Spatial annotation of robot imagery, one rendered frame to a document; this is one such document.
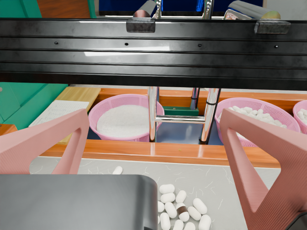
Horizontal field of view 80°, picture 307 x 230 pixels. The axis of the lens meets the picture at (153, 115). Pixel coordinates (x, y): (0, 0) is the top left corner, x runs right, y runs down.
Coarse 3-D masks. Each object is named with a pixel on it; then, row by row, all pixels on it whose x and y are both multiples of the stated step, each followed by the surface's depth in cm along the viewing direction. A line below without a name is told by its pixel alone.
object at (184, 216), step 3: (177, 204) 40; (180, 204) 40; (183, 204) 40; (177, 207) 39; (183, 213) 38; (186, 213) 38; (180, 216) 38; (183, 216) 38; (186, 216) 38; (180, 219) 38; (183, 219) 38; (186, 219) 38
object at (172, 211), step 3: (165, 204) 40; (168, 204) 40; (171, 204) 40; (165, 207) 40; (168, 207) 39; (171, 207) 39; (174, 207) 40; (168, 210) 39; (171, 210) 39; (174, 210) 39; (168, 213) 39; (171, 213) 38; (174, 213) 38; (171, 216) 38; (174, 216) 38
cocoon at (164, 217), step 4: (160, 216) 38; (164, 216) 38; (168, 216) 38; (160, 220) 38; (164, 220) 37; (168, 220) 37; (164, 224) 37; (168, 224) 37; (164, 228) 36; (168, 228) 36
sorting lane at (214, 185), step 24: (48, 168) 50; (96, 168) 50; (144, 168) 50; (168, 168) 50; (192, 168) 50; (216, 168) 50; (264, 168) 49; (192, 192) 44; (216, 192) 44; (216, 216) 40; (240, 216) 40
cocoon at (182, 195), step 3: (180, 192) 42; (183, 192) 42; (177, 195) 42; (180, 195) 42; (183, 195) 42; (177, 198) 41; (180, 198) 41; (183, 198) 41; (177, 201) 41; (180, 201) 41; (183, 201) 41
